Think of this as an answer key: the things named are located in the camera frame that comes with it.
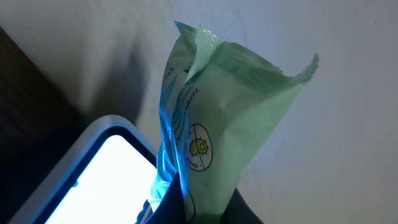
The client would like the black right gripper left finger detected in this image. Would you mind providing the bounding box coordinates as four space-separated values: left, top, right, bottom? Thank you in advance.
145 173 186 224

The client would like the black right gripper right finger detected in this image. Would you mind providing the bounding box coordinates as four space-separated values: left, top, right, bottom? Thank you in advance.
220 188 264 224

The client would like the white teal wipes packet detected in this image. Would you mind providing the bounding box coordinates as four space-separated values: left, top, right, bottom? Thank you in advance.
149 22 320 223

